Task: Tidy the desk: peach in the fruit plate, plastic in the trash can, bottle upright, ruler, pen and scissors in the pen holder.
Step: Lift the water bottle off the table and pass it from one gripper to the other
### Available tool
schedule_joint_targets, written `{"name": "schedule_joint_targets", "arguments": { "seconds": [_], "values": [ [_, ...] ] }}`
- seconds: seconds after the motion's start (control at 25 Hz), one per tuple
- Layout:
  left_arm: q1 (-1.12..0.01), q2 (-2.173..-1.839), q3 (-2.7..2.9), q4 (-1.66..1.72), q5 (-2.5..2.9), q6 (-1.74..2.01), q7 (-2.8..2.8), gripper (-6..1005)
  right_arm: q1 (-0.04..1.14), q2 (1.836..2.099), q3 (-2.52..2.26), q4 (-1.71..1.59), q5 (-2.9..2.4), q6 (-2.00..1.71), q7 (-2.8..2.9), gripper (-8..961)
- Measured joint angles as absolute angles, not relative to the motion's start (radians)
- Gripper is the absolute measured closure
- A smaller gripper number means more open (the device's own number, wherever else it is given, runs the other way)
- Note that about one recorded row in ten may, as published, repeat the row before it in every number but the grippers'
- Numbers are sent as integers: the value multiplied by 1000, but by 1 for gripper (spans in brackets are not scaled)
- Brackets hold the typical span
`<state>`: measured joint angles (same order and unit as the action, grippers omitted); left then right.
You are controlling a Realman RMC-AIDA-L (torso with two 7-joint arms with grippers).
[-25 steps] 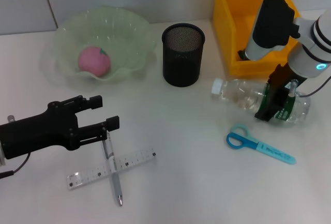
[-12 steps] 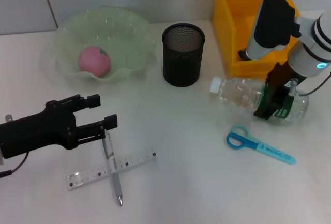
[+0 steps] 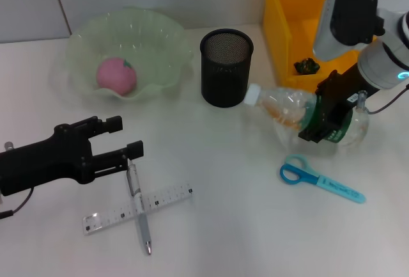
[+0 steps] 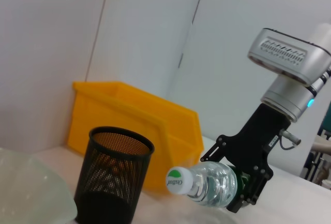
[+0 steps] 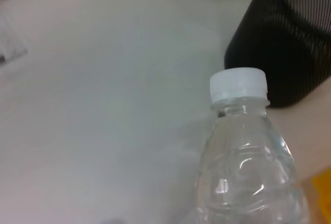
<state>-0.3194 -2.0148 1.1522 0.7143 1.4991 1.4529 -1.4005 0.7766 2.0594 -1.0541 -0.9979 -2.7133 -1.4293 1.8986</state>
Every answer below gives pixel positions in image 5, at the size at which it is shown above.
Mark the clear bottle green label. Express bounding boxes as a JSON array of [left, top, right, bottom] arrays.
[[195, 68, 311, 224]]

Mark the transparent plastic ruler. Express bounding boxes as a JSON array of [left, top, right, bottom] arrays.
[[0, 0, 28, 66]]

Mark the yellow plastic bin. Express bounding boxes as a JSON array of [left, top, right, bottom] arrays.
[[311, 168, 331, 224]]

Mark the black mesh pen holder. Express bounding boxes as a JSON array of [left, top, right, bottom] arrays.
[[223, 0, 331, 109]]

